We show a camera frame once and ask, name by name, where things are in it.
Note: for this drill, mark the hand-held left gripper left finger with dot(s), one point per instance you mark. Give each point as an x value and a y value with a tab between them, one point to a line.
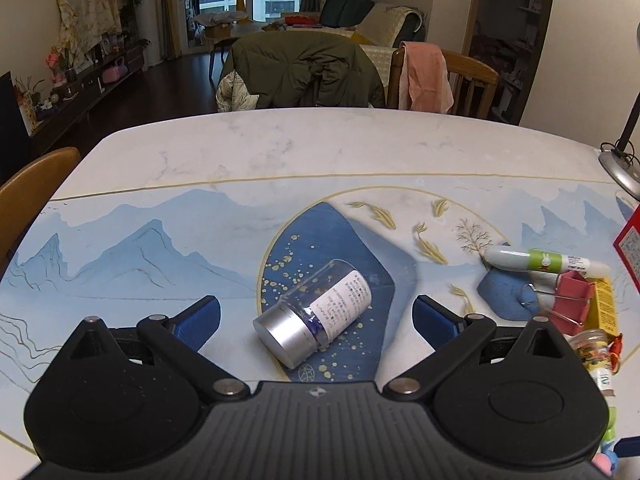
202	317

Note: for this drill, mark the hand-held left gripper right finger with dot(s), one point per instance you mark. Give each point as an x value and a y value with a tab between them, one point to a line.
430	320

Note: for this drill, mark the glass bottle silver cap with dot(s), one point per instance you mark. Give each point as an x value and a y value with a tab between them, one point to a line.
280	332

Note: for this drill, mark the clear jar green cap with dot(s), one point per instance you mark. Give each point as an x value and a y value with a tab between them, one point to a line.
595	347

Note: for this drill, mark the yellow box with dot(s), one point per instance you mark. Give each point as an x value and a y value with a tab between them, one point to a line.
606	305

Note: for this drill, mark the red and white cardboard box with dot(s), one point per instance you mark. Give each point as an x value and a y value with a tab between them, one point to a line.
630	247

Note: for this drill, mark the white tube green label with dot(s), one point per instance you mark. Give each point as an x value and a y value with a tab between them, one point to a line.
510	258

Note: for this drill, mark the pink binder clip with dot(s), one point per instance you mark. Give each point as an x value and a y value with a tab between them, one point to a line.
575	295

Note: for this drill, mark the plain wooden chair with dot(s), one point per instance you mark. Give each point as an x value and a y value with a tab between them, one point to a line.
35	180

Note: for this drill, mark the silver lamp base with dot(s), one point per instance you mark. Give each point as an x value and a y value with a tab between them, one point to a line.
620	170

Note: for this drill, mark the pink cloth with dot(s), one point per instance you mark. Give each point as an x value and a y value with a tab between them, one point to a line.
425	75

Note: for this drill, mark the wooden chair with slatted back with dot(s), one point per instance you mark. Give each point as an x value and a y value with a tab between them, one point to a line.
475	75

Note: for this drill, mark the dark low cabinet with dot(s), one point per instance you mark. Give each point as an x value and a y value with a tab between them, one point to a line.
90	90

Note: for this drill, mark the pink handbag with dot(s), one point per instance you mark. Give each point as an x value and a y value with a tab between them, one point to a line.
114	71

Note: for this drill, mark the olive green jacket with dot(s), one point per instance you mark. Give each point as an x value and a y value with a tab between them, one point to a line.
300	70

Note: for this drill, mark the black television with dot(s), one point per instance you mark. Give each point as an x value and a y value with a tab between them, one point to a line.
12	120

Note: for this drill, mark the small open cardboard box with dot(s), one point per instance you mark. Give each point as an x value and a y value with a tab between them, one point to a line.
217	30

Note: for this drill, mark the bookshelf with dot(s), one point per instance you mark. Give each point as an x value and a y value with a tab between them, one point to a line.
515	35

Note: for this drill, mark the cream quilted sofa blanket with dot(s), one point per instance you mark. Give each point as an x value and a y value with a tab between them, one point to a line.
385	22

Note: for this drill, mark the white standing air conditioner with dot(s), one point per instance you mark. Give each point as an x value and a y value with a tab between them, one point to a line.
149	10

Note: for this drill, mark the dark green sofa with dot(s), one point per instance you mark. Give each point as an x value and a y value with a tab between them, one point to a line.
345	10

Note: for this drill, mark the floral hanging cloth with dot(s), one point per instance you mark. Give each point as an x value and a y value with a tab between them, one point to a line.
85	15

